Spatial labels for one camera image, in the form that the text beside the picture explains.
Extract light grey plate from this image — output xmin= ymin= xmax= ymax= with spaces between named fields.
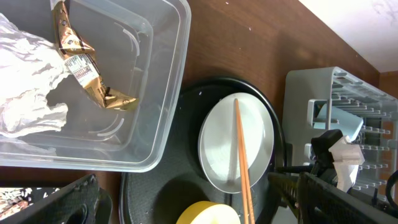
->
xmin=198 ymin=93 xmax=274 ymax=194

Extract gold foil wrapper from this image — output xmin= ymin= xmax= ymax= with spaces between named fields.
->
xmin=50 ymin=0 xmax=139 ymax=111

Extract yellow bowl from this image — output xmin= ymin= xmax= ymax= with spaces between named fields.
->
xmin=176 ymin=201 xmax=241 ymax=224

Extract light blue cup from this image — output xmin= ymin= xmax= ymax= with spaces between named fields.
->
xmin=311 ymin=104 xmax=364 ymax=142

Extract wooden chopstick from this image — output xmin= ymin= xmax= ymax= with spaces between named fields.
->
xmin=243 ymin=149 xmax=255 ymax=224
xmin=234 ymin=98 xmax=249 ymax=224

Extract black rectangular tray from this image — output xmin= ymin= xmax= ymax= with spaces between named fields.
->
xmin=0 ymin=186 xmax=63 ymax=222

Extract grey dishwasher rack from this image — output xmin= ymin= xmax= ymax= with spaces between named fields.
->
xmin=282 ymin=67 xmax=397 ymax=201

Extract round black tray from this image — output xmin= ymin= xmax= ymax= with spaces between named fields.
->
xmin=119 ymin=77 xmax=285 ymax=224

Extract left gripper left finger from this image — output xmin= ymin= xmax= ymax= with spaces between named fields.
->
xmin=1 ymin=174 xmax=113 ymax=224

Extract food scraps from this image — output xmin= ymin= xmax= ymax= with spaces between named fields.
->
xmin=0 ymin=187 xmax=32 ymax=220

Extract clear plastic bin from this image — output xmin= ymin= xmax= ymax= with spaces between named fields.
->
xmin=1 ymin=0 xmax=192 ymax=172

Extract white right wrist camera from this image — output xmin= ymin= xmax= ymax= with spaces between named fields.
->
xmin=311 ymin=129 xmax=364 ymax=192

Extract white tissue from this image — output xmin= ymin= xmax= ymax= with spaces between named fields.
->
xmin=1 ymin=15 xmax=70 ymax=138

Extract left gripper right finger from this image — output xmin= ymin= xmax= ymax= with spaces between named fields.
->
xmin=268 ymin=172 xmax=397 ymax=224

